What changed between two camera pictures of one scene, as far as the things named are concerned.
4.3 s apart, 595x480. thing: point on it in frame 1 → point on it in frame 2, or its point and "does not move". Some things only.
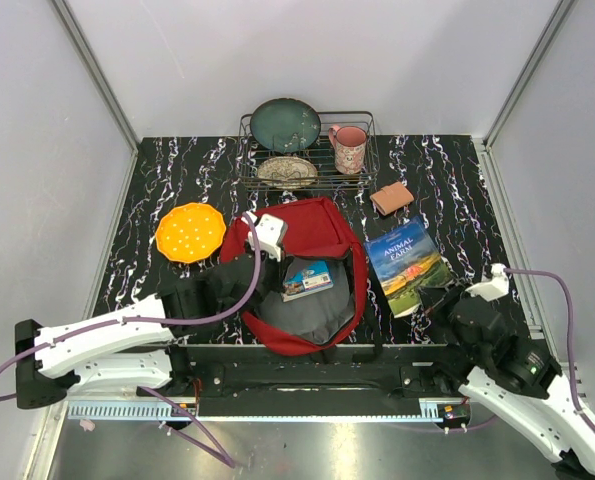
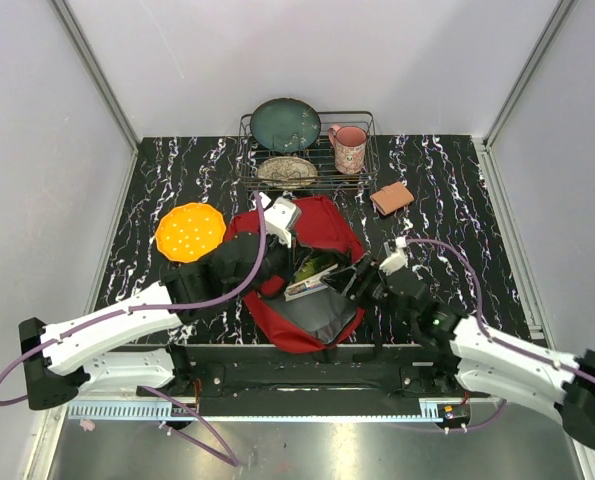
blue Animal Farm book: (405, 260) → (317, 265)
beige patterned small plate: (287, 172) does not move
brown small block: (392, 197) does not move
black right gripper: (436, 298) → (341, 280)
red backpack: (322, 283) does not move
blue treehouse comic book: (305, 278) does not move
